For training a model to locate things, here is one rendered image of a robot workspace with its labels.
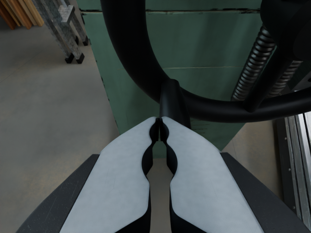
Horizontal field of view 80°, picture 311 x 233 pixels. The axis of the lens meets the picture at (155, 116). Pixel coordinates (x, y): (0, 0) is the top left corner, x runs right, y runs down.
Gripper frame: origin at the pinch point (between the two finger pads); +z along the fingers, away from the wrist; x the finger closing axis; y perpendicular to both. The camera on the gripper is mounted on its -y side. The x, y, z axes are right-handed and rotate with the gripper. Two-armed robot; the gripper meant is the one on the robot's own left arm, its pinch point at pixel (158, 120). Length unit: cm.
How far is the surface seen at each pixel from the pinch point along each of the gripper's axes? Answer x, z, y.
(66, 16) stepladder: -51, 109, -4
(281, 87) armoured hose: 18.1, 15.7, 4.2
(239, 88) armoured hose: 12.2, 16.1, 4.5
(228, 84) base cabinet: 17.0, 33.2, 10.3
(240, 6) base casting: 13.3, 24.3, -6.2
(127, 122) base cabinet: -10.4, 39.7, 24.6
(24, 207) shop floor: -57, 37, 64
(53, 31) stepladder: -59, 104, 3
